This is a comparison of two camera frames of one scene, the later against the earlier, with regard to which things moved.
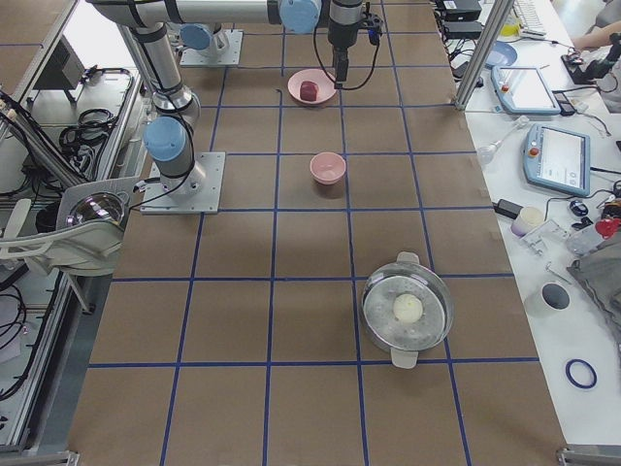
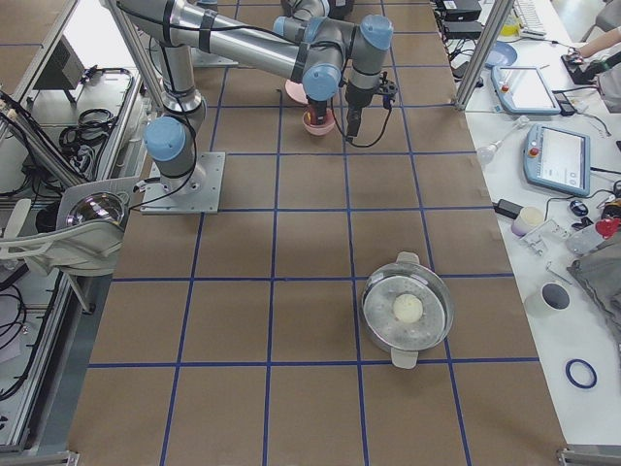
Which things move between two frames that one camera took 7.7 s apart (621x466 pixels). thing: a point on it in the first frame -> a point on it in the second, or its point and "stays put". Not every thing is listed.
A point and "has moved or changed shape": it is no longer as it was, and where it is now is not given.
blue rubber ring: x=573 y=381 stays put
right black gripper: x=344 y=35 -> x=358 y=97
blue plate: x=501 y=54 stays put
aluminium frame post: x=484 y=53 stays put
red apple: x=309 y=90 has moved or changed shape
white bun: x=408 y=308 stays put
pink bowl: x=328 y=167 -> x=325 y=128
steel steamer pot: x=407 y=306 stays put
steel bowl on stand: x=97 y=205 stays put
